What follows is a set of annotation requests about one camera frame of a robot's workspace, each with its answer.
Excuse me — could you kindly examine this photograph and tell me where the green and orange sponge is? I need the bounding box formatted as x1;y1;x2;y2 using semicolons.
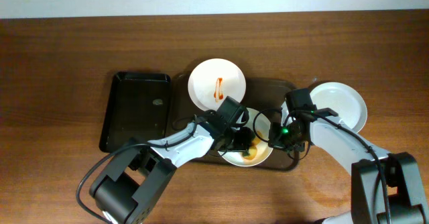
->
242;138;260;160

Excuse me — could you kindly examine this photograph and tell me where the brown serving tray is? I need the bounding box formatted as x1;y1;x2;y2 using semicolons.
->
165;73;298;172

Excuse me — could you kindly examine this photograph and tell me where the white plate with ketchup streak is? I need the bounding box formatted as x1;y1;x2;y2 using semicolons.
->
188;58;247;111

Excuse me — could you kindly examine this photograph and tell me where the black water tray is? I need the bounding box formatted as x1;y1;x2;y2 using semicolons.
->
99;72;172;153

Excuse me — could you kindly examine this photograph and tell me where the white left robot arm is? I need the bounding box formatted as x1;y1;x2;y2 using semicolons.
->
89;109;249;223

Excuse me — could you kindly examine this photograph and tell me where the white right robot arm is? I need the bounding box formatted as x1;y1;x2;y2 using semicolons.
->
269;109;428;224

